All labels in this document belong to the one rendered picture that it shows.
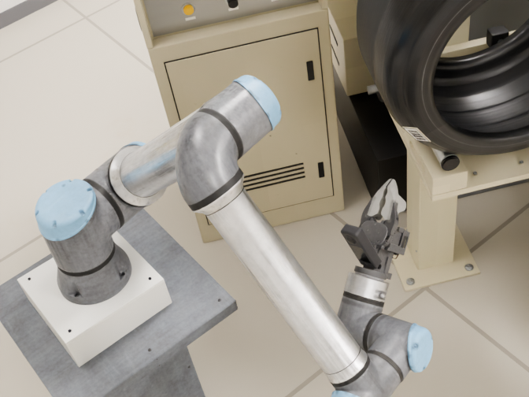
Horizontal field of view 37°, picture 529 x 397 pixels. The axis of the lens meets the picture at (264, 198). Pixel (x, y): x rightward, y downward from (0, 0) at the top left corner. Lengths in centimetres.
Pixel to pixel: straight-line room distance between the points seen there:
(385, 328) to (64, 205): 79
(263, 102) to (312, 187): 145
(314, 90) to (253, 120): 116
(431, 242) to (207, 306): 95
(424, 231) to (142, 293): 106
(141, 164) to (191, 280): 46
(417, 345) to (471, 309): 115
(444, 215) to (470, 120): 70
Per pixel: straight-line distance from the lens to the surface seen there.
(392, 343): 163
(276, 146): 273
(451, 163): 193
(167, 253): 223
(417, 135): 180
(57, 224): 189
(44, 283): 215
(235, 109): 145
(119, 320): 205
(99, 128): 363
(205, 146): 140
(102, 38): 417
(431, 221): 267
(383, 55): 168
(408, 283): 281
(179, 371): 237
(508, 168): 207
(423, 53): 164
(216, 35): 242
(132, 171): 186
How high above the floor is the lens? 227
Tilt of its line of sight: 47 degrees down
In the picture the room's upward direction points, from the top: 11 degrees counter-clockwise
